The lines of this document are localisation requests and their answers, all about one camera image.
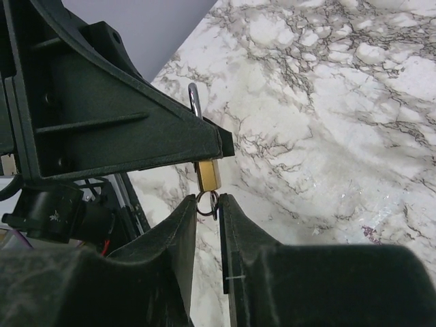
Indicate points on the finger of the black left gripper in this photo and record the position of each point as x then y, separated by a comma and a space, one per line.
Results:
108, 43

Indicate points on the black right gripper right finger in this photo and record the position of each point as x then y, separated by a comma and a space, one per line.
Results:
272, 284

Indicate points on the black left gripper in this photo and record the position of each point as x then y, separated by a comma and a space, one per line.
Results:
67, 113

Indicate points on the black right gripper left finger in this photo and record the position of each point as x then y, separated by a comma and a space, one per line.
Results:
146, 282

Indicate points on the small brass padlock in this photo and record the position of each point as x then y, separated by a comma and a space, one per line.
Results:
207, 171

